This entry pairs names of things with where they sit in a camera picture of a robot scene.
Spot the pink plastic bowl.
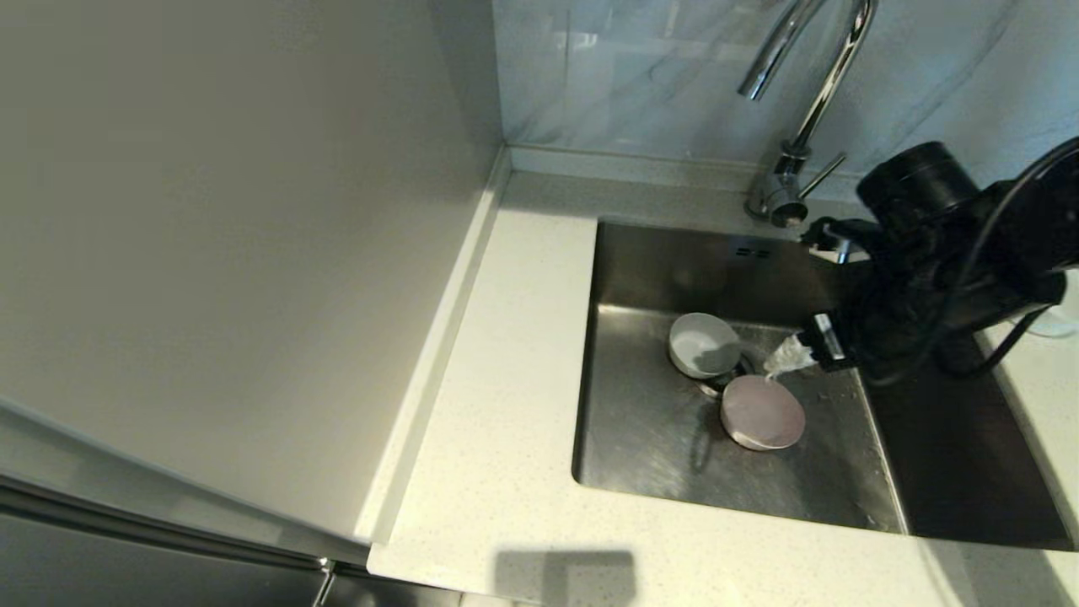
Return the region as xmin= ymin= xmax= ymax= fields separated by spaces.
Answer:
xmin=719 ymin=374 xmax=807 ymax=453

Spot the grey-blue plastic bowl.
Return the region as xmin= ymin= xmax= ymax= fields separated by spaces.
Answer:
xmin=668 ymin=312 xmax=743 ymax=380

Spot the chrome faucet lever handle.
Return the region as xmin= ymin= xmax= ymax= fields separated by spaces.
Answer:
xmin=797 ymin=153 xmax=847 ymax=201

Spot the stainless steel sink basin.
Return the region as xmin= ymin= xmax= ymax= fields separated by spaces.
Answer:
xmin=570 ymin=219 xmax=1076 ymax=555

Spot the chrome gooseneck faucet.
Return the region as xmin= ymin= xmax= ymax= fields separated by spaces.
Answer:
xmin=735 ymin=0 xmax=878 ymax=228

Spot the tall grey cabinet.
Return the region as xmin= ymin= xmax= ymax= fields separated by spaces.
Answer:
xmin=0 ymin=0 xmax=511 ymax=583

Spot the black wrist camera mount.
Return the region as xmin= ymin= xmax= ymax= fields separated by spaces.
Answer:
xmin=799 ymin=217 xmax=879 ymax=266

